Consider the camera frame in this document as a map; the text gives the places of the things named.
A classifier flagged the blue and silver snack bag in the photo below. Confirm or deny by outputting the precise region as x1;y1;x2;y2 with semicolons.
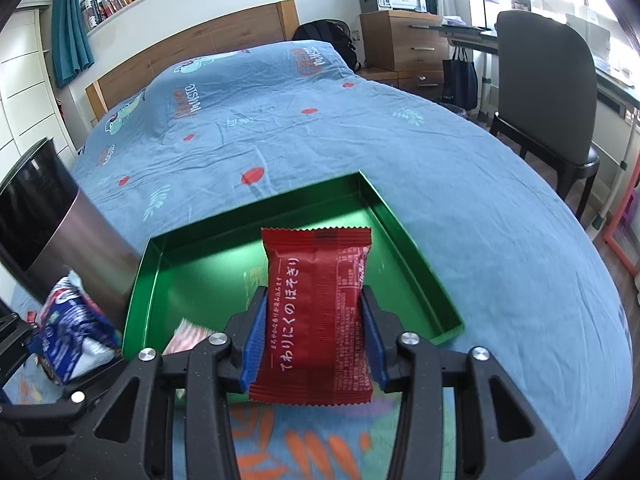
28;270;122;385

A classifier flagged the dark red snack packet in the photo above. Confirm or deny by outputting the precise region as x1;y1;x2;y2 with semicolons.
250;226;373;406

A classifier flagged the pale pink snack packet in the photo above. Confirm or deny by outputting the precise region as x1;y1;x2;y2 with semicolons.
163;318;214;356

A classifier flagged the green metal tray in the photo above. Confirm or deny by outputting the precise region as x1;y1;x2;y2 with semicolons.
122;172;463;361

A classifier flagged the blue patterned bedspread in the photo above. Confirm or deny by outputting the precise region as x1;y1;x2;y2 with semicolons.
0;39;633;480

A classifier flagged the dark brown box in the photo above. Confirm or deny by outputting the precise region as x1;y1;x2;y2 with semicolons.
1;139;140;330

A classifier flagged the white wardrobe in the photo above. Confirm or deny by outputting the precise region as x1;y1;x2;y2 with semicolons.
0;6;77;174

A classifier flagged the navy tote bag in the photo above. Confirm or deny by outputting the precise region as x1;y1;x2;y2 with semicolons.
442;47;478;112

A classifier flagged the dark grey chair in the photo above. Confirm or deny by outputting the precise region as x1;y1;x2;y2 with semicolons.
488;8;601;221

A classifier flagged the teal curtain left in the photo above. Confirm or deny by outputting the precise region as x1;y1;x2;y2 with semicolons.
51;0;94;88

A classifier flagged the wooden drawer cabinet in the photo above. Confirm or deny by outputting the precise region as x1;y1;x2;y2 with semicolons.
360;10;450;101

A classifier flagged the desk by window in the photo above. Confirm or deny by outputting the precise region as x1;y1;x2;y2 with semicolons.
431;11;639;112

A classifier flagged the black backpack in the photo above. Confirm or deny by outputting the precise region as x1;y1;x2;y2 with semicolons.
292;20;361;72

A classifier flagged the wooden headboard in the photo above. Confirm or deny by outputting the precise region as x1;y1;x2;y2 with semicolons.
85;0;299;119

